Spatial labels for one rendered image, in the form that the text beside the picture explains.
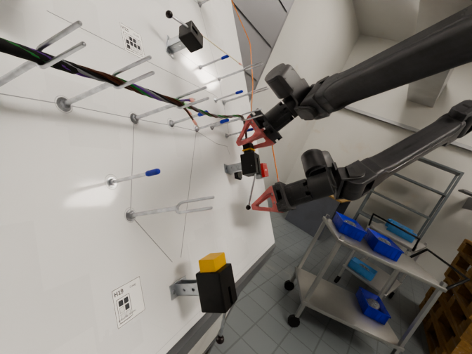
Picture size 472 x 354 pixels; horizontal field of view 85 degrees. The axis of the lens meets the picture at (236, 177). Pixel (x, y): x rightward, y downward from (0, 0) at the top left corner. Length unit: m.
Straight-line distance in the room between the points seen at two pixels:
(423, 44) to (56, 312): 0.53
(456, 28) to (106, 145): 0.46
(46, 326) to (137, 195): 0.19
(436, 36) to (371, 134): 5.75
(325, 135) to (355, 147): 0.69
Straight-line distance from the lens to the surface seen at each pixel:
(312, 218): 4.53
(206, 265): 0.43
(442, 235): 6.13
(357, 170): 0.63
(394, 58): 0.47
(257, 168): 0.68
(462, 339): 3.18
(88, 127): 0.40
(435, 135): 0.82
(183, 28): 0.61
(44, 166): 0.35
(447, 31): 0.43
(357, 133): 6.19
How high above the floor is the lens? 1.24
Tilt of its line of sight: 12 degrees down
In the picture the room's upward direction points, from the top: 24 degrees clockwise
